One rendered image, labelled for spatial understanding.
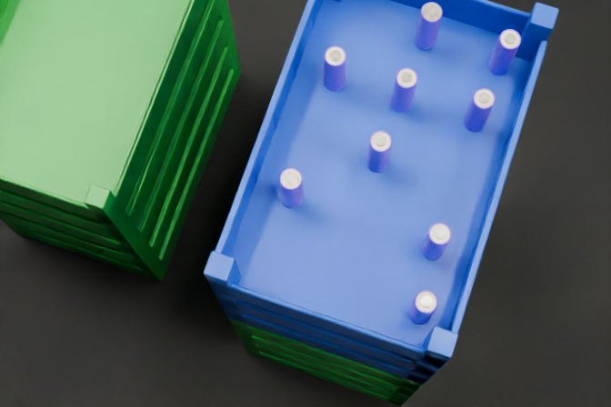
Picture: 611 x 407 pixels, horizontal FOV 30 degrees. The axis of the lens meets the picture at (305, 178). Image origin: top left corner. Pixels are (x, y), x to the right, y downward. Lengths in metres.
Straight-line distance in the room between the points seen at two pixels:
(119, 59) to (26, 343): 0.44
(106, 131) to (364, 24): 0.31
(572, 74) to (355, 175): 0.63
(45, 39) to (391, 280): 0.47
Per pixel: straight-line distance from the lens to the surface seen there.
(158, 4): 1.21
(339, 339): 0.98
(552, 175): 1.51
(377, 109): 0.99
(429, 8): 0.96
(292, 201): 0.94
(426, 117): 0.99
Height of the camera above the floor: 1.42
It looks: 75 degrees down
